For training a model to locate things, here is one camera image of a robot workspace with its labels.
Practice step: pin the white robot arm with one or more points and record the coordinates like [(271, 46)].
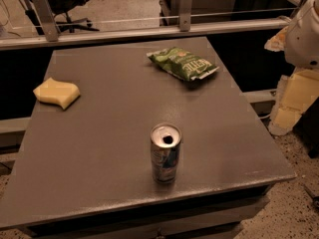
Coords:
[(302, 37)]

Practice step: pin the yellow sponge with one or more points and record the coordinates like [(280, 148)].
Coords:
[(57, 93)]

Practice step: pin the metal railing frame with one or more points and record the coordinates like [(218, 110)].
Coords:
[(35, 25)]

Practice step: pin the green chip bag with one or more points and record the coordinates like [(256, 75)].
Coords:
[(182, 64)]

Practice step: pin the grey table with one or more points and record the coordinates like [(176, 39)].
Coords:
[(86, 172)]

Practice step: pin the silver blue redbull can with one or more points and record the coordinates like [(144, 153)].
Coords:
[(165, 146)]

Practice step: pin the black office chair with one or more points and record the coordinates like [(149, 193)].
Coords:
[(63, 7)]

